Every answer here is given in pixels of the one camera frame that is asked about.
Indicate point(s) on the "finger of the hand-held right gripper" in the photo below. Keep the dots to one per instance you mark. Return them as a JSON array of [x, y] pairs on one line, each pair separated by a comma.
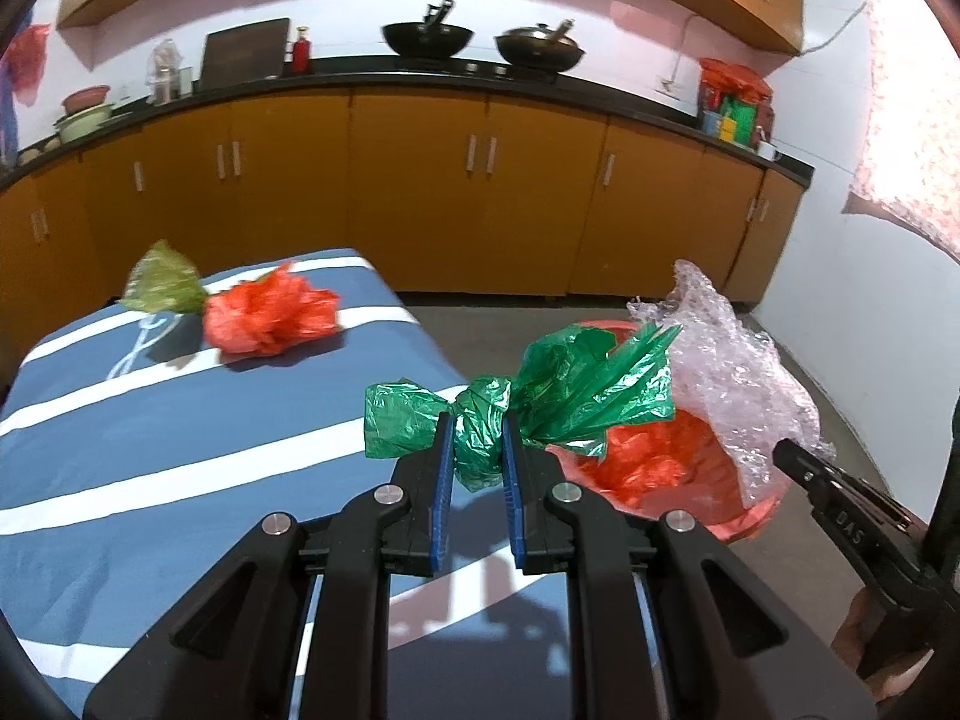
[[840, 510]]

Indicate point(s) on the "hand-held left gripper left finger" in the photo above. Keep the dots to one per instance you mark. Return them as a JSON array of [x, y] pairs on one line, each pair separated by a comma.
[[444, 495]]

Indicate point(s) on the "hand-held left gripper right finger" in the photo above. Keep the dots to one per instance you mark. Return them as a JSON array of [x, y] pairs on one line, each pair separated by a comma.
[[513, 510]]

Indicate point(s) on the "red lined waste bin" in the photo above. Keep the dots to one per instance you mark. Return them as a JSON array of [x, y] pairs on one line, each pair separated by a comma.
[[750, 517]]

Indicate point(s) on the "red plastic bag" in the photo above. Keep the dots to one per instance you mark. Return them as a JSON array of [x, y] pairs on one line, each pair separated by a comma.
[[28, 60], [270, 311], [652, 465]]

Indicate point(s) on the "clear bubble wrap sheet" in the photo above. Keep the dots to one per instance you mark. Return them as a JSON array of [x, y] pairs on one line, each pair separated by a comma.
[[735, 382]]

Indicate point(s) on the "person's right hand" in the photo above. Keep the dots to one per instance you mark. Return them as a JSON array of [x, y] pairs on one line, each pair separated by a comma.
[[851, 634]]

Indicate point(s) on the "blue white striped cloth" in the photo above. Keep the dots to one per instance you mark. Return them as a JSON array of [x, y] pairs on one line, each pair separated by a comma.
[[187, 427]]

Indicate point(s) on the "wooden lower kitchen cabinets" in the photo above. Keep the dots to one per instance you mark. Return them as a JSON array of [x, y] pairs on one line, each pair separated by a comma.
[[420, 187]]

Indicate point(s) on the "olive green plastic bag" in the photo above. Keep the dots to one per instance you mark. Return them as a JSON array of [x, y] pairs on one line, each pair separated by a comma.
[[161, 281]]

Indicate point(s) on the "white cup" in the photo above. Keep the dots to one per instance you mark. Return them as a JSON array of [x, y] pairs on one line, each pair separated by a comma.
[[768, 150]]

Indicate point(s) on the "light floral curtain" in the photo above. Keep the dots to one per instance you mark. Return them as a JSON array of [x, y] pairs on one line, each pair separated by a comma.
[[907, 105]]

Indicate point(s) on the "red bag with colourful boxes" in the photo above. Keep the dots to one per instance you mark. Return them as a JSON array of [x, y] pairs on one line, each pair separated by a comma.
[[735, 101]]

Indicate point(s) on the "black kitchen countertop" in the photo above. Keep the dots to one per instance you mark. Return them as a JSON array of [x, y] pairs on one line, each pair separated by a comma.
[[360, 79]]

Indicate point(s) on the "gas stove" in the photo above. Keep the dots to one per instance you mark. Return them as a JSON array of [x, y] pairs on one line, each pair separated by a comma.
[[484, 69]]

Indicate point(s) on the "black wok with lid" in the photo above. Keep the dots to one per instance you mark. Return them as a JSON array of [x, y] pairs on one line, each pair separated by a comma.
[[540, 49]]

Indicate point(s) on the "red bottle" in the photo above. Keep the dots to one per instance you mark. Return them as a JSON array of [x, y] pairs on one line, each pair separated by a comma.
[[301, 52]]

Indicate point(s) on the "dark cutting board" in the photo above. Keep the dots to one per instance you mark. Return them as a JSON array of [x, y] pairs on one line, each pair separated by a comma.
[[244, 52]]

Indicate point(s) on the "jar in clear bag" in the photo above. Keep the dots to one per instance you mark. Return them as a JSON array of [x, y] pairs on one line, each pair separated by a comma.
[[165, 75]]

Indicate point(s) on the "red basin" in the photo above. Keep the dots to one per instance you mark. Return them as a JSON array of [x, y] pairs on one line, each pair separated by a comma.
[[86, 99]]

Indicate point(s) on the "pink and blue curtain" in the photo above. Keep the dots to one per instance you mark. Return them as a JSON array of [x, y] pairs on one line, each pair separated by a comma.
[[7, 112]]

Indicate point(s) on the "hanging red plastic bag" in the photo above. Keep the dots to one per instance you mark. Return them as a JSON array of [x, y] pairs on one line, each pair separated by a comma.
[[28, 60]]

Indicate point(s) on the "white wall socket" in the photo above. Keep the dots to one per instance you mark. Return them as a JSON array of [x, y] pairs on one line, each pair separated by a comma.
[[666, 85]]

